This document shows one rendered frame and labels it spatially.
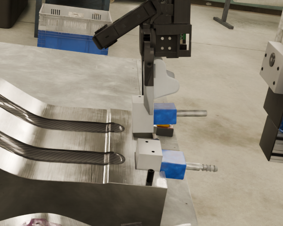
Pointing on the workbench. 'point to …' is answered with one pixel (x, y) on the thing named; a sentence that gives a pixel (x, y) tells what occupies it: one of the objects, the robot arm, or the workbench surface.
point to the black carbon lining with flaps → (74, 158)
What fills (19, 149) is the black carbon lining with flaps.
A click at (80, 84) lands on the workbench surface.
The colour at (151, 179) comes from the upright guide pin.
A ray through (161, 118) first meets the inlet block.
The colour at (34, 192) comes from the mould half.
